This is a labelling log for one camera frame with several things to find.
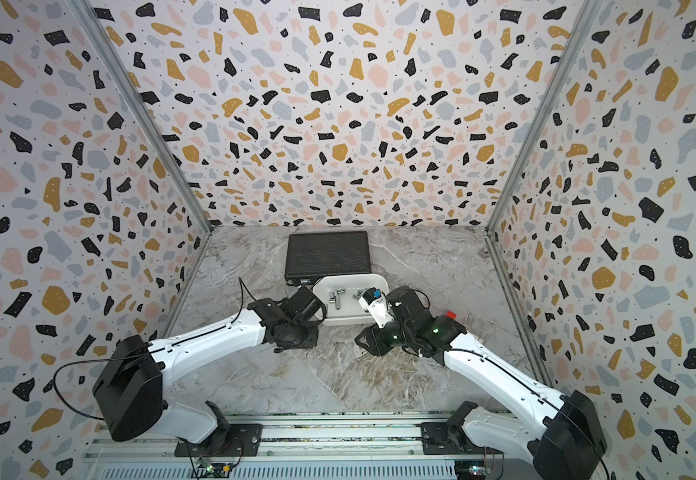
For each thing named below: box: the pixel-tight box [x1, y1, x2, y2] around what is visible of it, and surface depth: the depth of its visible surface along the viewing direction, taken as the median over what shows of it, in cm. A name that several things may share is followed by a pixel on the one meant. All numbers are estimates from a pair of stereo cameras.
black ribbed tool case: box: [284, 230, 372, 286], surface depth 109 cm
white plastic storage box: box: [313, 274, 389, 326], surface depth 102 cm
